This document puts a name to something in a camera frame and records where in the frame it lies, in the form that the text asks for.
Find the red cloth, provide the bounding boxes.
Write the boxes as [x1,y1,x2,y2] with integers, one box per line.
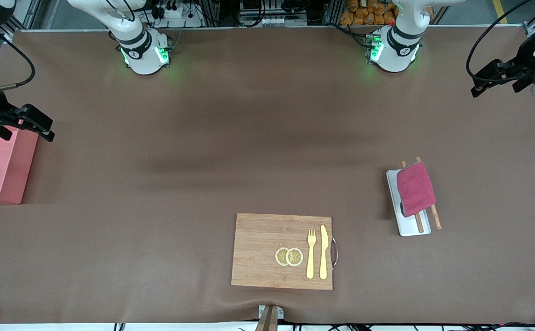
[396,162,437,217]

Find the pink plastic bin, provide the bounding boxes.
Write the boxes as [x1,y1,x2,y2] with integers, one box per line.
[0,125,40,206]

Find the orange snack pile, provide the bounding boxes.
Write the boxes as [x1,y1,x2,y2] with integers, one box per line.
[340,0,399,26]

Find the white rectangular tray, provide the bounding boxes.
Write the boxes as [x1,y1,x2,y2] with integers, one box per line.
[386,168,432,237]

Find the white power strip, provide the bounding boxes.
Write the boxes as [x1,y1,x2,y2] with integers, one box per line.
[150,4,204,28]

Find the brown table cover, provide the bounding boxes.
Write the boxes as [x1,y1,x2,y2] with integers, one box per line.
[0,25,535,325]

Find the gray electronics box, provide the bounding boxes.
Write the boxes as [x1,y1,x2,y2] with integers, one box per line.
[239,0,308,27]

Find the yellow knife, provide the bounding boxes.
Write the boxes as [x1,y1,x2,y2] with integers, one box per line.
[319,225,329,280]

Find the wooden cutting board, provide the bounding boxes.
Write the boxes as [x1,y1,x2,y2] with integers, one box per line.
[231,213,339,291]

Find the yellow fork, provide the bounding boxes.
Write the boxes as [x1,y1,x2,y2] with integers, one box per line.
[306,228,317,280]

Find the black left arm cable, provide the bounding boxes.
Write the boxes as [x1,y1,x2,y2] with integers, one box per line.
[466,0,533,84]

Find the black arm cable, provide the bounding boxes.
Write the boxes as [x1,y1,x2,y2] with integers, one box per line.
[0,39,36,92]
[466,0,533,84]

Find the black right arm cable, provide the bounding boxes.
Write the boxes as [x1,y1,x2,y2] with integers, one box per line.
[0,39,36,92]

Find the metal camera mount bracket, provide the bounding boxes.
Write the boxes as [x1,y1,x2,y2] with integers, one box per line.
[255,305,285,331]

